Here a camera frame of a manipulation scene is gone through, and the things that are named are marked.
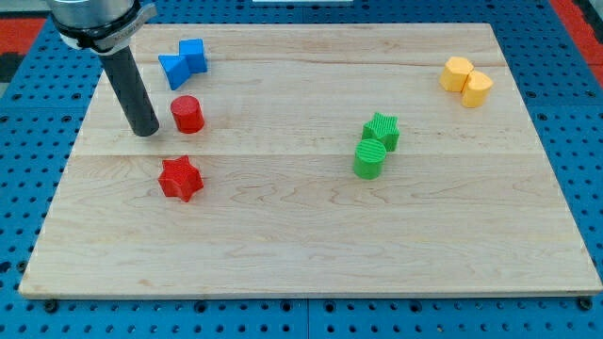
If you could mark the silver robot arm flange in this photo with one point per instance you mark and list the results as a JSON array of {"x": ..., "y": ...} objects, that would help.
[{"x": 102, "y": 26}]

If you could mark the light wooden board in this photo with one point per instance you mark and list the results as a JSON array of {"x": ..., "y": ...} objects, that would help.
[{"x": 466, "y": 206}]

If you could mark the green cylinder block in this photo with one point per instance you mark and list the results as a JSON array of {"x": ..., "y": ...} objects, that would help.
[{"x": 368, "y": 158}]

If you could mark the green star block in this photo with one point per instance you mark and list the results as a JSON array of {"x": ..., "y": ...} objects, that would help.
[{"x": 383, "y": 128}]

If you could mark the red star block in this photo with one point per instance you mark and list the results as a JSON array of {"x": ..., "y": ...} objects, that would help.
[{"x": 179, "y": 178}]

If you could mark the red cylinder block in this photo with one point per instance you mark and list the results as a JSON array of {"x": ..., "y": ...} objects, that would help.
[{"x": 187, "y": 113}]

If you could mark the blue triangle block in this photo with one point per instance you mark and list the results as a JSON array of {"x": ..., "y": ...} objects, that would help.
[{"x": 176, "y": 70}]

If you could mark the blue cube block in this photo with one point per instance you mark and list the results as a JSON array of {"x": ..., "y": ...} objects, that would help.
[{"x": 194, "y": 54}]

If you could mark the yellow hexagon block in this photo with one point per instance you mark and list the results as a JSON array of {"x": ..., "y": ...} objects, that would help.
[{"x": 455, "y": 73}]

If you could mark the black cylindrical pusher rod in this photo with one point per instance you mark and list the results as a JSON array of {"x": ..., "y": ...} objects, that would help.
[{"x": 123, "y": 74}]

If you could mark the yellow semicircle block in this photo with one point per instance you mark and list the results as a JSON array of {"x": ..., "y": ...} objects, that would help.
[{"x": 476, "y": 89}]

